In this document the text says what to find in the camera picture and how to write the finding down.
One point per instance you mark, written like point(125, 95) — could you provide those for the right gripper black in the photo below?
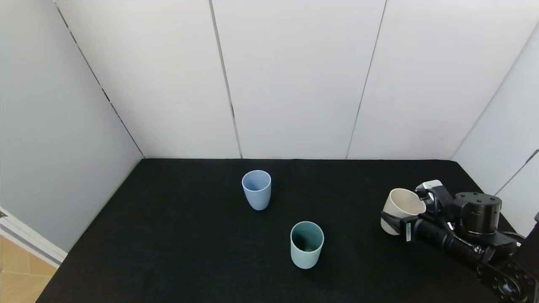
point(407, 232)

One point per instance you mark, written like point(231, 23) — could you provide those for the cream white plastic cup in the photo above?
point(400, 204)

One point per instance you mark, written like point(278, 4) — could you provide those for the teal green plastic cup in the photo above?
point(306, 257)

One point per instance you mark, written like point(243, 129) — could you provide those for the light blue plastic cup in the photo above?
point(257, 198)

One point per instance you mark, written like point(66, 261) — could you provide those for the black tablecloth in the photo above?
point(189, 235)

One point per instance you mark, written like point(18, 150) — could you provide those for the white door frame trim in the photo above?
point(29, 242)

